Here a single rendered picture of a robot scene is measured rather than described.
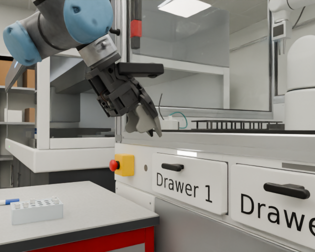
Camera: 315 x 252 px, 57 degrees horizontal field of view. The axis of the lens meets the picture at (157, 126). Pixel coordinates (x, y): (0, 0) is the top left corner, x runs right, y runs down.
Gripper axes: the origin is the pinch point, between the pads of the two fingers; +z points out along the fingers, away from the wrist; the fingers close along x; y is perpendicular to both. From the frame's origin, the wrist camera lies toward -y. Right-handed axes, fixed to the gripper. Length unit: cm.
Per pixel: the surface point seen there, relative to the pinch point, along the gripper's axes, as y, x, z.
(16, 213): 34.8, -21.0, 0.9
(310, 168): -3.0, 33.6, 9.4
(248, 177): -0.1, 22.5, 10.9
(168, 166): 2.4, 0.5, 9.2
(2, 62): -47, -373, -75
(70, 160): 7, -79, 13
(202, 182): 1.3, 9.1, 13.6
